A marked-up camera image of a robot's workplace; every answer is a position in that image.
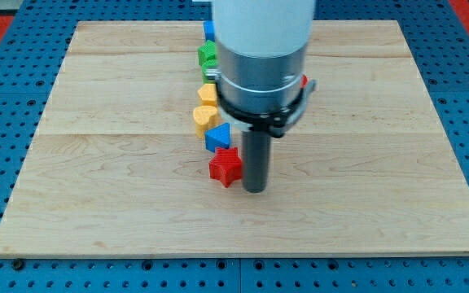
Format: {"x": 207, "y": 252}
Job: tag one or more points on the blue cube block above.
{"x": 209, "y": 31}

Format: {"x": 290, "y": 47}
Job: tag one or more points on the red circle block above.
{"x": 304, "y": 81}

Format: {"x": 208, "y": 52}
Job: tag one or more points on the yellow heart block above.
{"x": 205, "y": 118}

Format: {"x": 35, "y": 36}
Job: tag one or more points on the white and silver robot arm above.
{"x": 261, "y": 48}

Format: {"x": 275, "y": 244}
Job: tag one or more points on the blue triangle block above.
{"x": 218, "y": 137}

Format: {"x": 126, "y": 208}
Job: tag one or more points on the light wooden board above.
{"x": 115, "y": 170}

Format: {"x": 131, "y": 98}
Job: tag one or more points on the red star block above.
{"x": 226, "y": 166}

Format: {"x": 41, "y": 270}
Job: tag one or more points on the green cube block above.
{"x": 207, "y": 52}

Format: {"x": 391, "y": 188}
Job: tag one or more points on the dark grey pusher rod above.
{"x": 256, "y": 147}

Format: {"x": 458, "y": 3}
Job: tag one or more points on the yellow pentagon block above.
{"x": 207, "y": 95}

